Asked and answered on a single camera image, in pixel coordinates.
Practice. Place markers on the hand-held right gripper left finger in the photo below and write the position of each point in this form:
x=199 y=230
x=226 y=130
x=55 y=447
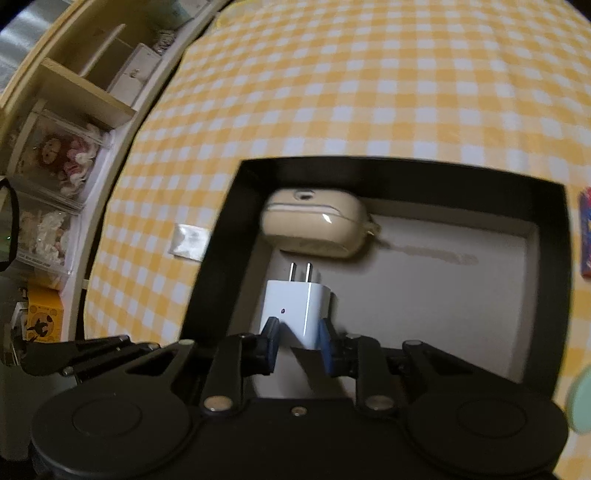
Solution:
x=270 y=344

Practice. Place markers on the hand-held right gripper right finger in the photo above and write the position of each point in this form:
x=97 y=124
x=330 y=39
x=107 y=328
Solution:
x=326 y=346

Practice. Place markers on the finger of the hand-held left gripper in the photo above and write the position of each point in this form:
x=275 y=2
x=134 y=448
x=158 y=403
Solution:
x=69 y=357

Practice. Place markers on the white charger plug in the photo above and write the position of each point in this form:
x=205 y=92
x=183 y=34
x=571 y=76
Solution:
x=298 y=304

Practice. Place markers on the black cardboard box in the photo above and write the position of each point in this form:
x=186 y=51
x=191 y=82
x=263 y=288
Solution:
x=221 y=258

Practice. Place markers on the mint green round tape measure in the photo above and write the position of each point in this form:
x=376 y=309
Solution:
x=581 y=406

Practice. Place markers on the colourful card box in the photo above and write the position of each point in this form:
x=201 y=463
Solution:
x=586 y=230

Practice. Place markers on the yellow box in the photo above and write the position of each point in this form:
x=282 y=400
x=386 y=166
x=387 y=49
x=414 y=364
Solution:
x=44 y=316

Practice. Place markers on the beige earbuds case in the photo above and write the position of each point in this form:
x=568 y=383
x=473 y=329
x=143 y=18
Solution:
x=314 y=230

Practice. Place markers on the clear plastic bag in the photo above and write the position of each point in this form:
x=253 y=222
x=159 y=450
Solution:
x=189 y=242

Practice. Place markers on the wooden shelf unit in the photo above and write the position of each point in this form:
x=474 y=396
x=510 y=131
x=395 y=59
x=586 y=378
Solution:
x=78 y=87

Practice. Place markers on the small white drawer box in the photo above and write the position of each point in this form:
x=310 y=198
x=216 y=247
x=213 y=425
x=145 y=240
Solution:
x=136 y=74

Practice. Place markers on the yellow white checkered cloth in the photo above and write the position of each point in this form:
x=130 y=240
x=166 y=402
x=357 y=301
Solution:
x=369 y=92

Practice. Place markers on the pale green tissue box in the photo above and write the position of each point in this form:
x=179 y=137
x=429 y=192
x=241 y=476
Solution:
x=178 y=10

